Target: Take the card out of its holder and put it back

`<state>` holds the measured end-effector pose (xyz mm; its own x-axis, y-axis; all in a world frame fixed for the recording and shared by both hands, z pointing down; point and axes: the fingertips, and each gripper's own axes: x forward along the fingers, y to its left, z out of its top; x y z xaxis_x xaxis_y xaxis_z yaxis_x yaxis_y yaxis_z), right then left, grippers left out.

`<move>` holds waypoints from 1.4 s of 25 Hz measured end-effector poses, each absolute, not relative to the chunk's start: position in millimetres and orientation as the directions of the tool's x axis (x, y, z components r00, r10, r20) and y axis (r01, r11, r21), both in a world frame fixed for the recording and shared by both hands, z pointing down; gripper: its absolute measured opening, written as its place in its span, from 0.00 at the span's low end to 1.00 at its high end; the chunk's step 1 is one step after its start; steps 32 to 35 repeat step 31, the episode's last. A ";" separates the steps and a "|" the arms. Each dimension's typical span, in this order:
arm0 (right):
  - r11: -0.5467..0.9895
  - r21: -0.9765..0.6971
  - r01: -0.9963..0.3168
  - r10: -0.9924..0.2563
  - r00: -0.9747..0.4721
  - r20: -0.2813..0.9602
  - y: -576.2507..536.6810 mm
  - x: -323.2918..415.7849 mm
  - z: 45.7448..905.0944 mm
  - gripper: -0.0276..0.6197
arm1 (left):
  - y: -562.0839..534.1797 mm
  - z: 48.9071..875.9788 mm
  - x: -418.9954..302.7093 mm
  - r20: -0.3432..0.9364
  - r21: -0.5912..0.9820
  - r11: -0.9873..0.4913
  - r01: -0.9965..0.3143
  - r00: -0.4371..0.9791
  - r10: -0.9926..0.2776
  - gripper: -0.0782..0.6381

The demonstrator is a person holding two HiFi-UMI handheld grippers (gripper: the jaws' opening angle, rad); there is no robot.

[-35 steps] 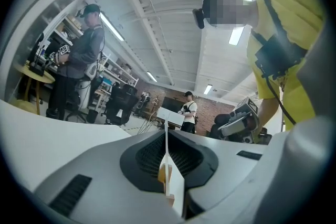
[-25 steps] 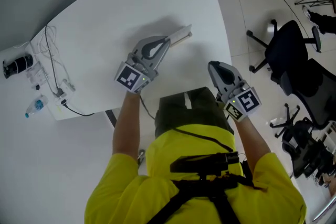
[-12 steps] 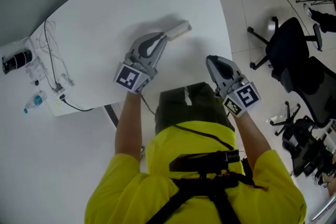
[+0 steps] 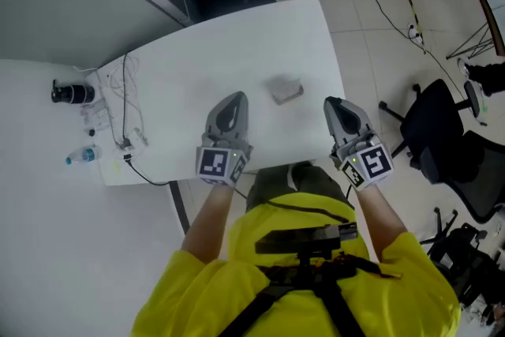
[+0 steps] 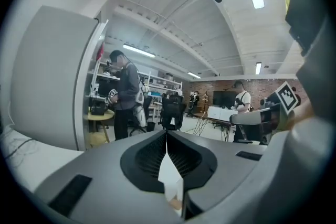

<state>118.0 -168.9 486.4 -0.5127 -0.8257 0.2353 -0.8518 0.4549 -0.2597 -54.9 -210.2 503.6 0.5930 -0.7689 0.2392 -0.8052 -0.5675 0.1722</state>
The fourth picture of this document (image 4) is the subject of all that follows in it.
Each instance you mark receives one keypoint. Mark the black chest-mounted phone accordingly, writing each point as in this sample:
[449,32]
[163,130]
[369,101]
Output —
[300,238]

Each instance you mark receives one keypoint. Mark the person's yellow shirt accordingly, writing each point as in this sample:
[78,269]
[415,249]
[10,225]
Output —
[197,296]

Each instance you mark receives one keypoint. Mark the white power adapter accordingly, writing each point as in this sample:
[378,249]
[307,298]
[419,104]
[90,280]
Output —
[136,138]

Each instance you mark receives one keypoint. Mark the white floor power strip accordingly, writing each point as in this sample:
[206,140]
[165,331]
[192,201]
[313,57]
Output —
[414,32]

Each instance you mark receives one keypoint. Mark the person's left forearm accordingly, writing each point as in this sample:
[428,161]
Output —
[209,221]

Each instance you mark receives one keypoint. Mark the black flask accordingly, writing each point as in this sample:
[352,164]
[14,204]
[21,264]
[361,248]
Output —
[75,92]

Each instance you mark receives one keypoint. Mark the person's right forearm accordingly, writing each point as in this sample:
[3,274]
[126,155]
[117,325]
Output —
[380,217]

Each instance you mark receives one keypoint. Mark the black high-back office chair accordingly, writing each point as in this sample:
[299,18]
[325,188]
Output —
[432,118]

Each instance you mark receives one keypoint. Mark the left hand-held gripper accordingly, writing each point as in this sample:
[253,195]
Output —
[221,162]

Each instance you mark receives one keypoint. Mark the person's dark olive trousers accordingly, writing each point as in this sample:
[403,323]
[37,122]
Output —
[276,185]

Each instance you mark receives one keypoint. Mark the black chest harness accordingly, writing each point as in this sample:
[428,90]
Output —
[315,280]

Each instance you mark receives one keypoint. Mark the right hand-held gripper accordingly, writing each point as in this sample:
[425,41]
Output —
[367,162]

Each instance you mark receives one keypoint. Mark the clear plastic water bottle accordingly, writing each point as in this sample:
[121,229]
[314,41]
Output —
[84,154]

